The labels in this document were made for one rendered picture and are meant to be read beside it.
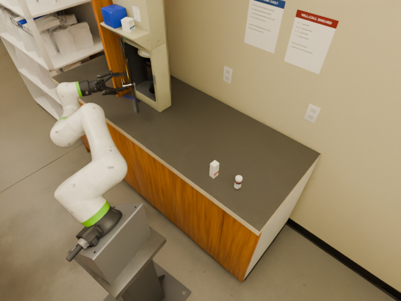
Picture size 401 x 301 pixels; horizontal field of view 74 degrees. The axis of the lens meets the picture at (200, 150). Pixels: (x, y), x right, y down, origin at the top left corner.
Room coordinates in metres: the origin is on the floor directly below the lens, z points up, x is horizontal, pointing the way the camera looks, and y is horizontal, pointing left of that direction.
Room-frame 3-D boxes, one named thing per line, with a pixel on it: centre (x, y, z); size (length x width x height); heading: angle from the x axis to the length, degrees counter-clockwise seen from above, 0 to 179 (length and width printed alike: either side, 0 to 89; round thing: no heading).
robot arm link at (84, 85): (1.41, 0.72, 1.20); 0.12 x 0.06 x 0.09; 21
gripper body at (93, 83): (1.44, 0.65, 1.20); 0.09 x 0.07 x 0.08; 111
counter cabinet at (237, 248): (1.54, 0.24, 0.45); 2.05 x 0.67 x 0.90; 49
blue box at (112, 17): (1.61, 0.51, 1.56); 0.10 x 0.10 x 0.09; 49
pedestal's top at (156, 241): (0.52, 0.38, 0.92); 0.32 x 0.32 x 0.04; 55
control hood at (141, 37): (1.57, 0.45, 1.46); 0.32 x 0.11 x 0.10; 49
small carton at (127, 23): (1.54, 0.42, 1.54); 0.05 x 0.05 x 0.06; 67
